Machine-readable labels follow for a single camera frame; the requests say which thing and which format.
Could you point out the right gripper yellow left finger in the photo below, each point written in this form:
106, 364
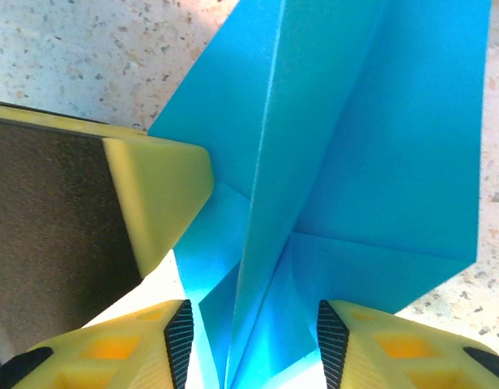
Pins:
112, 356

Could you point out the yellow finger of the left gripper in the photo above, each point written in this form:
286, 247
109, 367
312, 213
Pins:
152, 190

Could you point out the teal blue cloth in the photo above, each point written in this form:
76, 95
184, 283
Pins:
355, 162

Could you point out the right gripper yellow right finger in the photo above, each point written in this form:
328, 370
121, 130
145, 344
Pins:
395, 352

